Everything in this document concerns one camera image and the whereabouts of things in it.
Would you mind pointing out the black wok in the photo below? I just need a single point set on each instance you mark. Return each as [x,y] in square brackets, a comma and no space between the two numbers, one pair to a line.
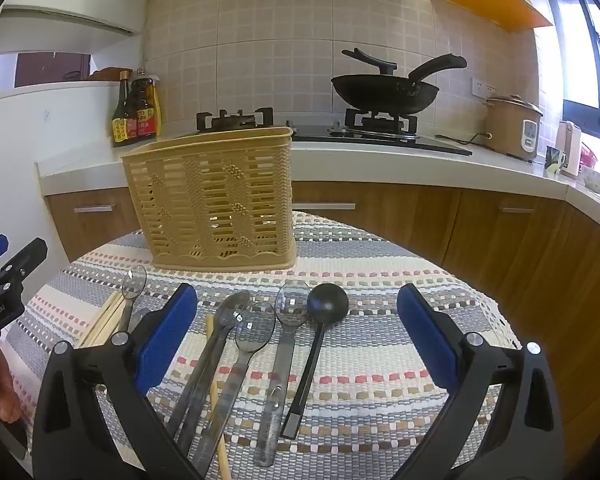
[380,92]

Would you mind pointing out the black glass gas cooktop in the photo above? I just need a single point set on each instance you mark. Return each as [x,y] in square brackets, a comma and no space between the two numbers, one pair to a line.
[430,142]

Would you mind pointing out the white wall socket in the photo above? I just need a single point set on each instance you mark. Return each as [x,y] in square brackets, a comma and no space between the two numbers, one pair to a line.
[486,89]

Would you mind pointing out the white kitchen countertop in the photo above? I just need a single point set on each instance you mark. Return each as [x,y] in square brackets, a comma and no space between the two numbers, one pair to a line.
[380,162]

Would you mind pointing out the person's left hand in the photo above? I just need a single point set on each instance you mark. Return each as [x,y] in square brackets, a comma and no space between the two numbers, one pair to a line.
[7,390]

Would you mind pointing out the beige plastic utensil basket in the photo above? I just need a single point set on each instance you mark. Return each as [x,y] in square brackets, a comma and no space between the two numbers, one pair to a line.
[205,200]

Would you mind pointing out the black burner grate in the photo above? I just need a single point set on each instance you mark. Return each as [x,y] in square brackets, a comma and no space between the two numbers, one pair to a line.
[235,119]
[380,121]

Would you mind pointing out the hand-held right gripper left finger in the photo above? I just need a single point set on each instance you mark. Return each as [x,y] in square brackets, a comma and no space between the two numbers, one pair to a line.
[162,345]

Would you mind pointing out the black plastic ladle spoon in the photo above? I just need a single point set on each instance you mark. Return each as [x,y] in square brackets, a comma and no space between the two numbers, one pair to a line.
[327,302]

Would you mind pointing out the striped woven tablecloth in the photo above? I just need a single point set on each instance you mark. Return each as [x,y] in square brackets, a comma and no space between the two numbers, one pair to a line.
[380,410]

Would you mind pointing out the printed mug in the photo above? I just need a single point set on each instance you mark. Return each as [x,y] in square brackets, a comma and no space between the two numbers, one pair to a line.
[555,160]

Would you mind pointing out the black framed window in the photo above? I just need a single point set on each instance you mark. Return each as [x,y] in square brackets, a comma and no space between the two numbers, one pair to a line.
[587,35]

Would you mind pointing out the brown wooden board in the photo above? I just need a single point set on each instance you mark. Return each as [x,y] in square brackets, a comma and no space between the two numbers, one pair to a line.
[105,74]

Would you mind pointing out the dark soy sauce bottle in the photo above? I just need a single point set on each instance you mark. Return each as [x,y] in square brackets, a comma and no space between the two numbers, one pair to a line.
[121,115]

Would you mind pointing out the white electric kettle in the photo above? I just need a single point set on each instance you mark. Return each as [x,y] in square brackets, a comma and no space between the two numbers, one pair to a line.
[569,150]

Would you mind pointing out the beige rice cooker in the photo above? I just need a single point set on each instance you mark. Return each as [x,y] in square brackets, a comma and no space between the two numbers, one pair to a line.
[507,127]

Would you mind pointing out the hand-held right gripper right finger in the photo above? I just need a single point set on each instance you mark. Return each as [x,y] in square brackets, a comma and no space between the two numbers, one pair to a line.
[427,342]

